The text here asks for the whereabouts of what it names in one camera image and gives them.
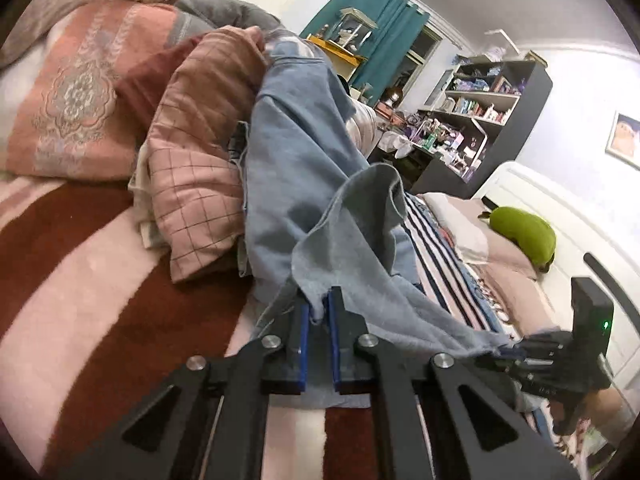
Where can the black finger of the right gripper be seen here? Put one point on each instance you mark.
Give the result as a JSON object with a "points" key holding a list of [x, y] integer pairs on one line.
{"points": [[503, 359]]}

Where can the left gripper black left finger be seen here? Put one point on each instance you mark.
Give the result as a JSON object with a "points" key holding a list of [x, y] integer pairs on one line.
{"points": [[207, 419]]}

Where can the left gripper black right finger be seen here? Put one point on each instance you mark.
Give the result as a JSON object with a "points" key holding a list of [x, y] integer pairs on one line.
{"points": [[433, 420]]}

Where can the grey-blue sweat pants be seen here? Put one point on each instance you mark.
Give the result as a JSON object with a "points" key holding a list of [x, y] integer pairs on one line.
{"points": [[309, 230]]}

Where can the pink knitted pillow cover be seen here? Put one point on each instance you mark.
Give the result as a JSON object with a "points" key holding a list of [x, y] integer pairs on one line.
{"points": [[496, 263]]}

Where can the green plush pillow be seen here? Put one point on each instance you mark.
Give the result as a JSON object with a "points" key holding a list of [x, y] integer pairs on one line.
{"points": [[532, 234]]}

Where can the white bed headboard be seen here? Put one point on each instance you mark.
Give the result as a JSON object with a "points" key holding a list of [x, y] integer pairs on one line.
{"points": [[582, 249]]}

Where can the striped plush bed blanket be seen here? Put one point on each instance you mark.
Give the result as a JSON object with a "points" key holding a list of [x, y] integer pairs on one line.
{"points": [[90, 320]]}

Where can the dark grey bookshelf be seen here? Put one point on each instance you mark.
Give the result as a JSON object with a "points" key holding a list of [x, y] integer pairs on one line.
{"points": [[478, 120]]}

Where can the pink checked garment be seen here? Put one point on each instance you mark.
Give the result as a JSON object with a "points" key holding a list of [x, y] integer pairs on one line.
{"points": [[196, 189]]}

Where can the blue denim garment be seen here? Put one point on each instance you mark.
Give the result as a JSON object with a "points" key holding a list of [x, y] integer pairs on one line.
{"points": [[301, 111]]}

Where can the pink patterned folded quilt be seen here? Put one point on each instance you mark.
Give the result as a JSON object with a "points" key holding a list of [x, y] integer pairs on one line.
{"points": [[60, 116]]}

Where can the yellow white small shelf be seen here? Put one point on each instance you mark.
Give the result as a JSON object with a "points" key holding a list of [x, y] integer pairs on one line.
{"points": [[345, 63]]}

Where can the dark red garment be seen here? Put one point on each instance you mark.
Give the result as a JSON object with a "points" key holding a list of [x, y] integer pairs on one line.
{"points": [[142, 88]]}

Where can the teal window curtain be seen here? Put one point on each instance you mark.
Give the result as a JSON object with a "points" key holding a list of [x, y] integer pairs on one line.
{"points": [[399, 23]]}

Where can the white display house box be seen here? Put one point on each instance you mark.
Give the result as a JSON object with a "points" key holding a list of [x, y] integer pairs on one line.
{"points": [[352, 30]]}

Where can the beige grey rumpled duvet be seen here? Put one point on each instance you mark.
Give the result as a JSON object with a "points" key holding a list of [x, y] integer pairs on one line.
{"points": [[237, 13]]}

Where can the framed wall picture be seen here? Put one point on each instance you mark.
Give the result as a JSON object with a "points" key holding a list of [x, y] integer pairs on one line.
{"points": [[624, 140]]}

